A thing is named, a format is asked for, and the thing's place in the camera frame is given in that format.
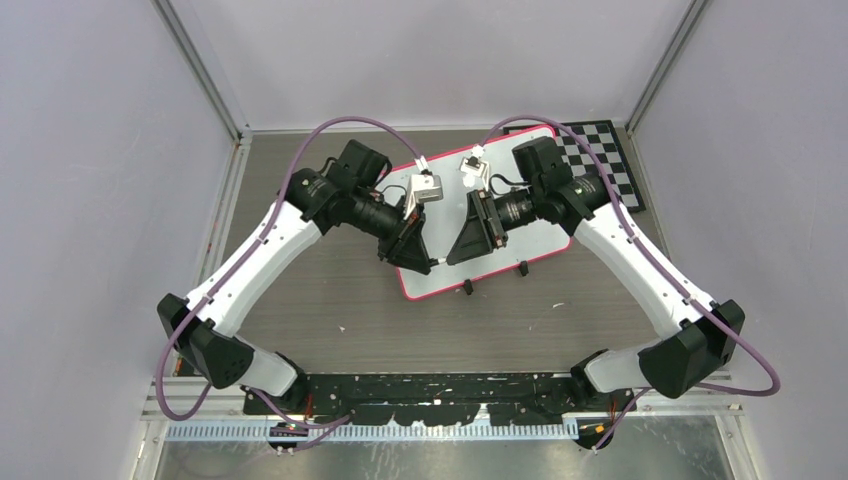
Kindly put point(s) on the pink framed whiteboard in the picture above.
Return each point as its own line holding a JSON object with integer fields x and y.
{"x": 445, "y": 218}

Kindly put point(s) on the black white checkerboard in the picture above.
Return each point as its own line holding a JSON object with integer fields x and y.
{"x": 601, "y": 137}

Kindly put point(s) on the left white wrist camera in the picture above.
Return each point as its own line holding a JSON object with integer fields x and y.
{"x": 421, "y": 188}

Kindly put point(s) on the slotted cable duct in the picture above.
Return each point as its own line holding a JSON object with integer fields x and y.
{"x": 257, "y": 431}

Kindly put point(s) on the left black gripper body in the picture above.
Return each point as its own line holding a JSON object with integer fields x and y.
{"x": 391, "y": 246}

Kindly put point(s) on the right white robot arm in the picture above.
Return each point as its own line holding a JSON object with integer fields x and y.
{"x": 691, "y": 326}

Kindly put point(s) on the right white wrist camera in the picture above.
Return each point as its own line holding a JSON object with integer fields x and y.
{"x": 475, "y": 170}

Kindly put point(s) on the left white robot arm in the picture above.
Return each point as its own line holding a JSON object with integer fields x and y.
{"x": 206, "y": 322}

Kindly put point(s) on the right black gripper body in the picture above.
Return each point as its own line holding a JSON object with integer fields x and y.
{"x": 483, "y": 207}

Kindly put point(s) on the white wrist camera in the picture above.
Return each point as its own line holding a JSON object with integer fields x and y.
{"x": 421, "y": 188}
{"x": 475, "y": 170}

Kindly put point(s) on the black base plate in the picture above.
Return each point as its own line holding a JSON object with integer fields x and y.
{"x": 435, "y": 400}

